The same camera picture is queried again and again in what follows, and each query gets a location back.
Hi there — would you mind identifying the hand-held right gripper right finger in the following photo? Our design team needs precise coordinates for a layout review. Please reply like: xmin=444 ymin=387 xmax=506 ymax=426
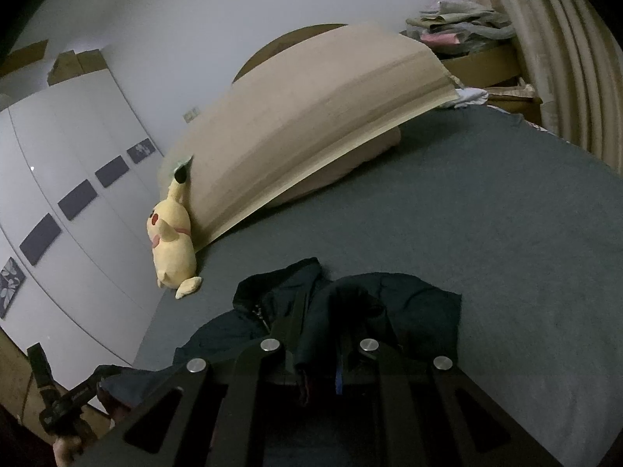
xmin=334 ymin=320 xmax=566 ymax=467

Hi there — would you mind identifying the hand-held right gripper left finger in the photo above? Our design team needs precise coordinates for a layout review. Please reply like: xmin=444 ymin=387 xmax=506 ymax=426
xmin=95 ymin=292 xmax=313 ymax=467

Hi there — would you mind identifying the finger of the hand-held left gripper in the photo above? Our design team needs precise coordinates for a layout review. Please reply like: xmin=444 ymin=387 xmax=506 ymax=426
xmin=68 ymin=364 xmax=123 ymax=402
xmin=26 ymin=343 xmax=56 ymax=402

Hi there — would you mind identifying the dark jacket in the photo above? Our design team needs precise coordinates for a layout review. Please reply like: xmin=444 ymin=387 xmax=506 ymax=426
xmin=97 ymin=257 xmax=462 ymax=416

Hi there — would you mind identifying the person's left forearm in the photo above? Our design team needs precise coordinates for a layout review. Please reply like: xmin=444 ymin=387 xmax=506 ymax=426
xmin=0 ymin=409 xmax=55 ymax=467

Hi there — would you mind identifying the pile of folded clothes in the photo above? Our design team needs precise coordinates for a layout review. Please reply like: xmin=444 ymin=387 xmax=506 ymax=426
xmin=405 ymin=1 xmax=517 ymax=53

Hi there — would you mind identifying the person's left hand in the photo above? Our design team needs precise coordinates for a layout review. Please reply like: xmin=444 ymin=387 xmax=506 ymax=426
xmin=53 ymin=430 xmax=100 ymax=467

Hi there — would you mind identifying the yellow plush toy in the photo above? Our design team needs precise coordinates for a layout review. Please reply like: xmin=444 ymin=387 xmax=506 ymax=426
xmin=145 ymin=163 xmax=203 ymax=300

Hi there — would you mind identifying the beige pillow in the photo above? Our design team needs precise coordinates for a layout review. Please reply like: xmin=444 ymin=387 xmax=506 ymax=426
xmin=265 ymin=124 xmax=403 ymax=211

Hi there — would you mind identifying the white wardrobe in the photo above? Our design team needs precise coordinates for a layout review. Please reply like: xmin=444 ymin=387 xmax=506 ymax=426
xmin=0 ymin=49 xmax=167 ymax=386

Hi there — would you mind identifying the white cloth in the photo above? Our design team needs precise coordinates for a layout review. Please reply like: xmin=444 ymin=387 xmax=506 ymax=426
xmin=440 ymin=86 xmax=490 ymax=110

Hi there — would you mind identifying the round wooden headboard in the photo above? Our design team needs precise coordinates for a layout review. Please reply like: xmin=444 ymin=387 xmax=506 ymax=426
xmin=232 ymin=23 xmax=352 ymax=84

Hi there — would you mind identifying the flat cardboard box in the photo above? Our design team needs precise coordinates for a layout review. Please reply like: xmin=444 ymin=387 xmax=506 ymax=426
xmin=482 ymin=78 xmax=544 ymax=123

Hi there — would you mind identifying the open cardboard box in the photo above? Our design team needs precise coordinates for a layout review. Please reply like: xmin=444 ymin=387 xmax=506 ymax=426
xmin=438 ymin=41 xmax=523 ymax=89

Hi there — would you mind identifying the beige curtain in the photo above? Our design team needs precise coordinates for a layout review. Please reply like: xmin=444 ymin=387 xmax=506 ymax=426
xmin=474 ymin=0 xmax=623 ymax=177

